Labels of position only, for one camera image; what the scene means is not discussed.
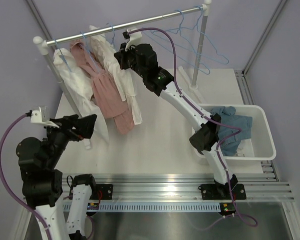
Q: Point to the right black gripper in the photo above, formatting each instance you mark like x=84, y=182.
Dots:
x=122, y=55

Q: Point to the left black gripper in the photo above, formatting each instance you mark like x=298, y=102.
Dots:
x=84, y=128

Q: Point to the white ruffled blouse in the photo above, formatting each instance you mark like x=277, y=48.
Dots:
x=104, y=51

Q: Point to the blue hanger of blouse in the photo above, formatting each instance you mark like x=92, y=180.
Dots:
x=112, y=42

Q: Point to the blue denim skirt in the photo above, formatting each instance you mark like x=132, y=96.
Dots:
x=240, y=128

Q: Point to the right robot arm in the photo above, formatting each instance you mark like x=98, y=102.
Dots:
x=142, y=59

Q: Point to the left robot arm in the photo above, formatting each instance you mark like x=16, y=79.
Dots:
x=42, y=182

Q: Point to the white shirt on hanger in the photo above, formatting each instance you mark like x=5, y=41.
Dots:
x=79, y=86

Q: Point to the blue hanger of dress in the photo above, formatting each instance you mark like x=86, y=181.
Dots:
x=90, y=54

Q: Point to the blue hanger of shirt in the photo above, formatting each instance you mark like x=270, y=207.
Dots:
x=62, y=56

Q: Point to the pink dress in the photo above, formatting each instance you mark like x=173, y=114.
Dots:
x=106, y=94

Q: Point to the metal clothes rack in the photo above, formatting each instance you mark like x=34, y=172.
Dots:
x=44, y=45

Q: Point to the white plastic basket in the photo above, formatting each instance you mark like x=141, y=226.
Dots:
x=260, y=147

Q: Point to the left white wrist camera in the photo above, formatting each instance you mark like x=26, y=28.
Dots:
x=40, y=116

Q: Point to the white slotted cable duct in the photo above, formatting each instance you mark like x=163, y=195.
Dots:
x=150, y=207

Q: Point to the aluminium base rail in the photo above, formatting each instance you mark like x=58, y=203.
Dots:
x=263, y=187

